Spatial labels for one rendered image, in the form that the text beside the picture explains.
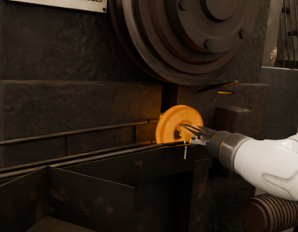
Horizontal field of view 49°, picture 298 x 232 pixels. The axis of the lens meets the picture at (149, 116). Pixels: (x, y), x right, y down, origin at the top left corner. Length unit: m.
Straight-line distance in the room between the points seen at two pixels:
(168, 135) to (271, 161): 0.34
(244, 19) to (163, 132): 0.38
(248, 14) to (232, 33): 0.07
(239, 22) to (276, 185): 0.45
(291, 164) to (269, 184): 0.06
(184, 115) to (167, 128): 0.07
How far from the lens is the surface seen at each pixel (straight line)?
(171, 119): 0.94
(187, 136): 0.89
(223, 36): 0.91
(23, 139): 0.87
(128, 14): 0.83
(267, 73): 3.61
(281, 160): 0.72
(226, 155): 0.80
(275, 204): 1.15
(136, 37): 0.84
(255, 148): 0.75
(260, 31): 1.37
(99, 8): 0.94
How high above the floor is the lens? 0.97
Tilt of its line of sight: 11 degrees down
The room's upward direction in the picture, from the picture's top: 4 degrees clockwise
